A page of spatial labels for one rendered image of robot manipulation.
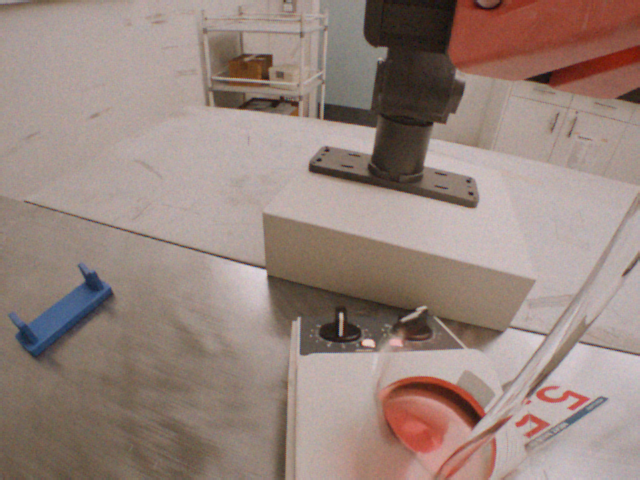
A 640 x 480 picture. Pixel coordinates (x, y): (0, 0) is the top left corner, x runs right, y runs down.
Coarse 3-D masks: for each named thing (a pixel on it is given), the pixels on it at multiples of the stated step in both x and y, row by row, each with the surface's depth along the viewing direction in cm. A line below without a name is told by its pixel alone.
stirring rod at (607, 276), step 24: (624, 216) 5; (624, 240) 5; (600, 264) 5; (624, 264) 5; (600, 288) 5; (576, 312) 6; (600, 312) 6; (552, 336) 7; (576, 336) 6; (528, 360) 7; (552, 360) 7; (528, 384) 7; (504, 408) 8; (480, 432) 9; (456, 456) 10
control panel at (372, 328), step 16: (304, 320) 29; (320, 320) 29; (352, 320) 29; (368, 320) 29; (384, 320) 29; (304, 336) 26; (320, 336) 26; (368, 336) 26; (304, 352) 23; (320, 352) 23; (336, 352) 23; (352, 352) 23; (368, 352) 23
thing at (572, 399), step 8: (560, 384) 26; (560, 392) 25; (568, 392) 25; (576, 392) 24; (584, 392) 24; (568, 400) 24; (576, 400) 23; (584, 400) 23; (592, 400) 23; (568, 408) 23; (576, 408) 22; (568, 416) 22
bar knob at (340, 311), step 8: (336, 312) 26; (344, 312) 26; (336, 320) 25; (344, 320) 25; (320, 328) 26; (328, 328) 26; (336, 328) 25; (344, 328) 25; (352, 328) 26; (328, 336) 25; (336, 336) 25; (344, 336) 25; (352, 336) 25; (360, 336) 26
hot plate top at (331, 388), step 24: (312, 360) 20; (336, 360) 20; (360, 360) 20; (312, 384) 19; (336, 384) 19; (360, 384) 19; (312, 408) 18; (336, 408) 18; (360, 408) 18; (312, 432) 17; (336, 432) 17; (312, 456) 16; (336, 456) 16
